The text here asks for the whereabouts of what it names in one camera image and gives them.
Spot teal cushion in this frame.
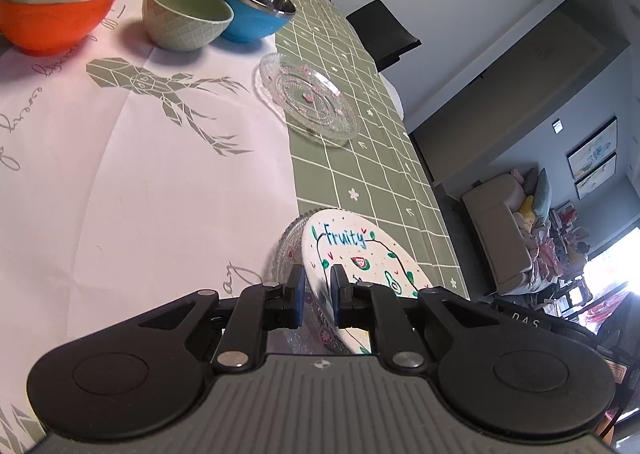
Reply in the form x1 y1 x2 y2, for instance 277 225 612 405
532 167 552 221

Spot clear glass plate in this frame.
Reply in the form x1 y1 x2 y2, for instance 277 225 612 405
258 52 362 149
272 212 362 358

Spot white printed plate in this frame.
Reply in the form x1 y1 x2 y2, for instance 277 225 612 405
301 208 435 355

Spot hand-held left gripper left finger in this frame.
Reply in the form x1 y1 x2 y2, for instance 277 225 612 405
139 266 306 375

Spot large framed wall picture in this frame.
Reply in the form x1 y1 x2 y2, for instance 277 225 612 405
566 116 619 180

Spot orange steel bowl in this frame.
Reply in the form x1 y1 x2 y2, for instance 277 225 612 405
0 0 130 57

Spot white deer print table runner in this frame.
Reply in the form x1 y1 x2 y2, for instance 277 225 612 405
0 0 307 454

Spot black chair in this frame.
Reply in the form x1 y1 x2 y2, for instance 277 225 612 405
345 0 422 73

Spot green ceramic bowl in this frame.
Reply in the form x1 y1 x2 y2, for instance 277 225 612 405
141 0 235 53

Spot blue steel bowl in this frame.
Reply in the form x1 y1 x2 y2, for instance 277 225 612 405
203 0 298 44

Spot small framed wall picture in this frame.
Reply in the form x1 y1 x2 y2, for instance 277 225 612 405
575 153 619 201

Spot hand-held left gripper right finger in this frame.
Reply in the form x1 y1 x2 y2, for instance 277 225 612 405
327 265 501 373

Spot beige sofa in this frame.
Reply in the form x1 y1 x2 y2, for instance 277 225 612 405
460 172 557 296

